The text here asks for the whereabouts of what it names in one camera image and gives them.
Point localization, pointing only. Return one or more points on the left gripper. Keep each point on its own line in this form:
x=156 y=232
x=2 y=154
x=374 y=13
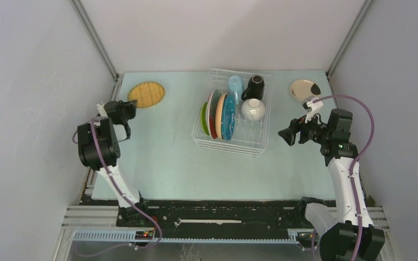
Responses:
x=130 y=106

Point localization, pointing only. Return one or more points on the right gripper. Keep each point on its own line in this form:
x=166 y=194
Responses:
x=299 y=132

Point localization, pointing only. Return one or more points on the yellow woven plate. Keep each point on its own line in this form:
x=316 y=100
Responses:
x=146 y=94

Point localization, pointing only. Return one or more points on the cream plate with black spot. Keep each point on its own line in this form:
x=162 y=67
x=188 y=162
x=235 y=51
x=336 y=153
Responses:
x=302 y=89

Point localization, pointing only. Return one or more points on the blue polka dot plate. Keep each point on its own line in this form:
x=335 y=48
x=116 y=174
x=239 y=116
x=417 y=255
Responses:
x=228 y=117

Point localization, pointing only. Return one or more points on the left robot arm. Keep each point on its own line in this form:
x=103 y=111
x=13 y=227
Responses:
x=98 y=149

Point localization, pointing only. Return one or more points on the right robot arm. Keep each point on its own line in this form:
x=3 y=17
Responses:
x=350 y=234

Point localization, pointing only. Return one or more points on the white ribbed bowl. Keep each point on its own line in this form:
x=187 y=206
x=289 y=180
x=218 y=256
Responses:
x=253 y=109

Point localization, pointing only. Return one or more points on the black mug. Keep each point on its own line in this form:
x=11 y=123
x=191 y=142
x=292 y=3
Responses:
x=255 y=88

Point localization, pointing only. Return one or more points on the light blue cup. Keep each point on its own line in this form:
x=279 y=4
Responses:
x=236 y=88

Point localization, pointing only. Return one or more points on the beige plate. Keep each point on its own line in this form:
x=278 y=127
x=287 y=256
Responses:
x=218 y=117

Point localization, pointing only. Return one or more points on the red plate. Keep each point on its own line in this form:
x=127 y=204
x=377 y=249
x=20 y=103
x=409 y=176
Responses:
x=212 y=127

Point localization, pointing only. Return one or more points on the green plate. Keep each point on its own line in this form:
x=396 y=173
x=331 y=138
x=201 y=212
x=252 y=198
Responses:
x=203 y=119

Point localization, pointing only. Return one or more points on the white rimmed teal plate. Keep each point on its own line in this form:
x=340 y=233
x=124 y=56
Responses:
x=212 y=104

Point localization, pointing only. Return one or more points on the small circuit board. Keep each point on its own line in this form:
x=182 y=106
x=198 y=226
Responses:
x=144 y=235

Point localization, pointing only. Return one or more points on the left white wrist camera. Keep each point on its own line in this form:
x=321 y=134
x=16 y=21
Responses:
x=101 y=110

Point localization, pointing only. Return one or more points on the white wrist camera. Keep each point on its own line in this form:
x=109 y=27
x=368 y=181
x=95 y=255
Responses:
x=313 y=106
x=101 y=110

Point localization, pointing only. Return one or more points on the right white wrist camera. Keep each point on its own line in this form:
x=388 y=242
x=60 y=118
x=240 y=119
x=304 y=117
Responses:
x=313 y=106

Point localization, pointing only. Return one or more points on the white wire dish rack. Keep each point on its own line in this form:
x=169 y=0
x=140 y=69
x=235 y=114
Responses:
x=249 y=137

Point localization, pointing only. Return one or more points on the aluminium frame rail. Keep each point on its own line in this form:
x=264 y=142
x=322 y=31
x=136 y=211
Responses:
x=95 y=223

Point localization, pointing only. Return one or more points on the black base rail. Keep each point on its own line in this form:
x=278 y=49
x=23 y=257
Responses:
x=221 y=220

